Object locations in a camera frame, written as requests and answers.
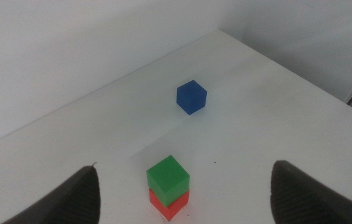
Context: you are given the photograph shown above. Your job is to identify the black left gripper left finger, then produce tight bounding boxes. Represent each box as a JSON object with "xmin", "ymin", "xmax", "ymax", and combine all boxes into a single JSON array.
[{"xmin": 2, "ymin": 166, "xmax": 101, "ymax": 224}]

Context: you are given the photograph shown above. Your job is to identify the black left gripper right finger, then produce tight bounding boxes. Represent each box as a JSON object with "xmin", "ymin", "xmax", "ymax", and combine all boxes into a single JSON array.
[{"xmin": 270, "ymin": 159, "xmax": 352, "ymax": 224}]

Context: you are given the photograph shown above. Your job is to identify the green cube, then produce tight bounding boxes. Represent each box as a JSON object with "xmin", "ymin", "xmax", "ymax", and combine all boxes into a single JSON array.
[{"xmin": 146, "ymin": 154, "xmax": 191, "ymax": 208}]

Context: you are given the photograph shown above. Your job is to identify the red cube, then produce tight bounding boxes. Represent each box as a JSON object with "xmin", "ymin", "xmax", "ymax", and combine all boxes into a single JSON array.
[{"xmin": 148, "ymin": 188, "xmax": 191, "ymax": 222}]

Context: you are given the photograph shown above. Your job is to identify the blue cube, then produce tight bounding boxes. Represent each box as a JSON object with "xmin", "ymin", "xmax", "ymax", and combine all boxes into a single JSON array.
[{"xmin": 176, "ymin": 79, "xmax": 208, "ymax": 116}]

